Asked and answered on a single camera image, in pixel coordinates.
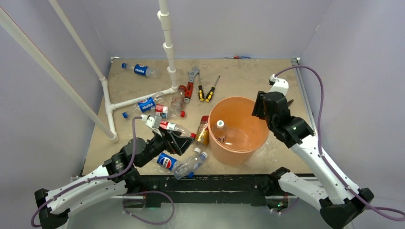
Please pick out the red label bottle middle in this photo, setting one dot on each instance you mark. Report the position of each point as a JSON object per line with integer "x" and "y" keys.
{"x": 166, "y": 112}

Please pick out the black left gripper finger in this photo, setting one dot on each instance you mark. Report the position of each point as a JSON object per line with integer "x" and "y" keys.
{"x": 179, "y": 143}
{"x": 169, "y": 147}

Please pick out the red label bottle near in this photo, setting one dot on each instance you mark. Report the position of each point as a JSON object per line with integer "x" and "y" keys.
{"x": 176, "y": 127}

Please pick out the clear bottle red open cap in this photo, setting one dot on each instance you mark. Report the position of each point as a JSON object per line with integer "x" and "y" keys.
{"x": 178, "y": 99}

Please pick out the black aluminium base frame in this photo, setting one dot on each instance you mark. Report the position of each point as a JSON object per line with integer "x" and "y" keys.
{"x": 252, "y": 189}

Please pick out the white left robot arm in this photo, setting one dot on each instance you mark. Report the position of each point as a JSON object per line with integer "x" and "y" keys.
{"x": 118, "y": 175}

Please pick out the Pepsi bottle far corner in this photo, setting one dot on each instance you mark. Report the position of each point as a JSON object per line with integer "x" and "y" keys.
{"x": 139, "y": 69}

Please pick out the Pepsi bottle by pipe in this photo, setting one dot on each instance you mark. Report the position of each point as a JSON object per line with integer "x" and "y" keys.
{"x": 145, "y": 106}

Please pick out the orange plastic bin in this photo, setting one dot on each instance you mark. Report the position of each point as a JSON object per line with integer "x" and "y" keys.
{"x": 245, "y": 135}

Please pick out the clear jar white green lid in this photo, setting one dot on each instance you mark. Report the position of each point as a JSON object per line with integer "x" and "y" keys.
{"x": 220, "y": 130}

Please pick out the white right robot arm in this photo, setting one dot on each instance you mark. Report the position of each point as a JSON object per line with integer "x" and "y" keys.
{"x": 338, "y": 199}

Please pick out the yellow black screwdriver left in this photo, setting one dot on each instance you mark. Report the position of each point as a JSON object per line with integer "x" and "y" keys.
{"x": 200, "y": 89}

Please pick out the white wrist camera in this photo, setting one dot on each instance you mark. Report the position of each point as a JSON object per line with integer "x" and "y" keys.
{"x": 152, "y": 122}
{"x": 278, "y": 85}

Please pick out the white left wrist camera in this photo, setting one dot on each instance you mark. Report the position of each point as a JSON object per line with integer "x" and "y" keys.
{"x": 152, "y": 122}

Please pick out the white PVC pipe frame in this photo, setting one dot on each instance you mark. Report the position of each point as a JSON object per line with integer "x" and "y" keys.
{"x": 14, "y": 30}

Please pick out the Pepsi bottle front edge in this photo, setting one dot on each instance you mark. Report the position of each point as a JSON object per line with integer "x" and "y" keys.
{"x": 172, "y": 164}

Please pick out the clear bottle blue white cap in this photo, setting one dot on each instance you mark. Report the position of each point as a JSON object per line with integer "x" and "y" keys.
{"x": 188, "y": 167}

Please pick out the yellow black screwdriver right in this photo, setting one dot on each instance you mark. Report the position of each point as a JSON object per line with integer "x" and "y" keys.
{"x": 209, "y": 96}

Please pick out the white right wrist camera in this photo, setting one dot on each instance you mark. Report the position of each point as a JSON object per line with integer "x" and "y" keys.
{"x": 278, "y": 85}

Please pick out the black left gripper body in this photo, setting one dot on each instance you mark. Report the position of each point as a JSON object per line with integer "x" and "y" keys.
{"x": 157, "y": 145}

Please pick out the red handled adjustable wrench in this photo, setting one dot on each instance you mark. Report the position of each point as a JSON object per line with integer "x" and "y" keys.
{"x": 189, "y": 88}

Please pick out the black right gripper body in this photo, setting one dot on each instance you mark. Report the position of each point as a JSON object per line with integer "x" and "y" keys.
{"x": 259, "y": 111}

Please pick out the red blue screwdriver far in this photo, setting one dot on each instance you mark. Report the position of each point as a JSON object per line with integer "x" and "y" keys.
{"x": 239, "y": 57}

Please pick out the yellow black screwdriver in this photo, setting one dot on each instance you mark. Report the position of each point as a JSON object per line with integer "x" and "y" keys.
{"x": 209, "y": 96}
{"x": 200, "y": 89}

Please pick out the gold red label bottle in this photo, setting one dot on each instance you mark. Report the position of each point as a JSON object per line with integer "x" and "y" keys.
{"x": 201, "y": 139}

